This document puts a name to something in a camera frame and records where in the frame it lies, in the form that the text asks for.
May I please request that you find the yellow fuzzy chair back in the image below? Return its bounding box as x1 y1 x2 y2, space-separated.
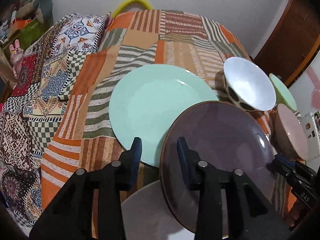
111 0 153 18

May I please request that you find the mint green plate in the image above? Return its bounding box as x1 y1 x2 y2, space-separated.
109 64 218 167

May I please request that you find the orange striped patchwork tablecloth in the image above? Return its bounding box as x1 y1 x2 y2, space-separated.
40 9 304 239

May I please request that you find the white bowl with brown dots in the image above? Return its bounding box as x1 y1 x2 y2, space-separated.
223 57 277 112

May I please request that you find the colourful patterned patchwork cloth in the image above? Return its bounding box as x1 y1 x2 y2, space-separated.
1 13 110 230

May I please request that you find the pink rabbit figurine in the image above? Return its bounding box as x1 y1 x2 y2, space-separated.
9 40 24 79

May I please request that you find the white plate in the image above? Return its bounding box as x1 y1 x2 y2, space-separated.
121 181 195 240

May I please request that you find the brown wooden door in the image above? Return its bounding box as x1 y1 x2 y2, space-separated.
254 0 319 86

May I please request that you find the green cardboard box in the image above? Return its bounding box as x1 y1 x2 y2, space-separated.
1 18 48 57

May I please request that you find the pink ceramic bowl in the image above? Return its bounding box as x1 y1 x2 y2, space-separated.
274 103 308 160

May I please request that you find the mint green bowl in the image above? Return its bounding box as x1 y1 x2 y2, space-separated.
269 73 297 112

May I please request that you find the grey plush toy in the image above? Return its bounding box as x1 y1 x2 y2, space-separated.
16 0 53 25

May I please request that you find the white appliance with stickers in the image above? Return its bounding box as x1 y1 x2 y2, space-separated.
300 112 319 161

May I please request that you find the purple ceramic plate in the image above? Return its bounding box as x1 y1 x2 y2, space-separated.
160 101 275 232

